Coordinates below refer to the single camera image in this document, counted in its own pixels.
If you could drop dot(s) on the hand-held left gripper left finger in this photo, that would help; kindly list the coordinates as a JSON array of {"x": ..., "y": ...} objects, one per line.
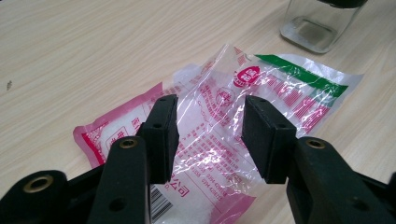
[{"x": 127, "y": 174}]

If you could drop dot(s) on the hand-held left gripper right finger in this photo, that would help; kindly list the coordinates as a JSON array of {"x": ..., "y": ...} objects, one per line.
[{"x": 311, "y": 180}]

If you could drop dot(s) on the pink printed clear plastic bag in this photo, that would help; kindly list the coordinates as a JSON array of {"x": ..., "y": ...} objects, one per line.
[{"x": 211, "y": 130}]

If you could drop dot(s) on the clear glass jar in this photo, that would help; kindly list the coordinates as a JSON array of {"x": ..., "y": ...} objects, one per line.
[{"x": 314, "y": 31}]

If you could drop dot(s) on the black jar lid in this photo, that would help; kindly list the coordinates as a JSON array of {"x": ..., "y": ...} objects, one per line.
[{"x": 342, "y": 3}]

